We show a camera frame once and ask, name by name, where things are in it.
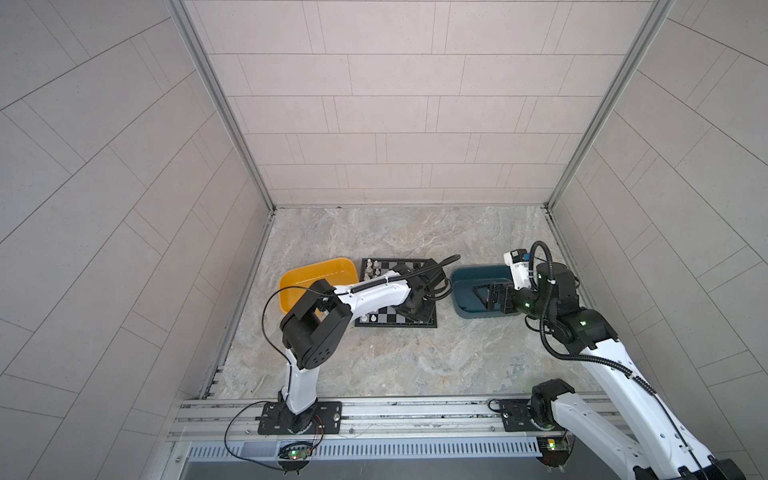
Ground left green circuit board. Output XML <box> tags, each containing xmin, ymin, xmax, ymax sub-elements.
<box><xmin>277</xmin><ymin>441</ymin><xmax>314</xmax><ymax>461</ymax></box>

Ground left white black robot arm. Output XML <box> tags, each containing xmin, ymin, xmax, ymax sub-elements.
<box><xmin>278</xmin><ymin>254</ymin><xmax>460</xmax><ymax>434</ymax></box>

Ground black white chessboard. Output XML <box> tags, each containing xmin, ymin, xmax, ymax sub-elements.
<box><xmin>354</xmin><ymin>258</ymin><xmax>437</xmax><ymax>328</ymax></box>

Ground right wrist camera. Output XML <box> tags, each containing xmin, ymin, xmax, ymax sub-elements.
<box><xmin>503</xmin><ymin>248</ymin><xmax>531</xmax><ymax>290</ymax></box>

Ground right circuit board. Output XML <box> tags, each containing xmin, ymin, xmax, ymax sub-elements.
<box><xmin>537</xmin><ymin>437</ymin><xmax>573</xmax><ymax>468</ymax></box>

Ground teal plastic bin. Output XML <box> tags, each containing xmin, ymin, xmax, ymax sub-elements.
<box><xmin>451</xmin><ymin>264</ymin><xmax>512</xmax><ymax>319</ymax></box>

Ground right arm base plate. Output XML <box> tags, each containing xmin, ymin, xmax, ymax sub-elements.
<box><xmin>487</xmin><ymin>398</ymin><xmax>565</xmax><ymax>432</ymax></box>

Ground aluminium mounting rail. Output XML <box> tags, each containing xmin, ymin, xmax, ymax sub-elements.
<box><xmin>167</xmin><ymin>392</ymin><xmax>670</xmax><ymax>442</ymax></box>

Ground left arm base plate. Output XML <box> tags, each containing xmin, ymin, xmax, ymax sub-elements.
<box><xmin>258</xmin><ymin>401</ymin><xmax>343</xmax><ymax>435</ymax></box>

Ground yellow plastic tray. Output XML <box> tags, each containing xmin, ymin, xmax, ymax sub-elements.
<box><xmin>278</xmin><ymin>258</ymin><xmax>358</xmax><ymax>314</ymax></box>

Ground ventilation grille strip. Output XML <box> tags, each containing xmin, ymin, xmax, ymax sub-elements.
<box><xmin>187</xmin><ymin>437</ymin><xmax>542</xmax><ymax>462</ymax></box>

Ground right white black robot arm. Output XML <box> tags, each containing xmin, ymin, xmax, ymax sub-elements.
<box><xmin>472</xmin><ymin>240</ymin><xmax>745</xmax><ymax>479</ymax></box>

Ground left black cable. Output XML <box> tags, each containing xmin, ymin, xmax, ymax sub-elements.
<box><xmin>224</xmin><ymin>286</ymin><xmax>325</xmax><ymax>472</ymax></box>

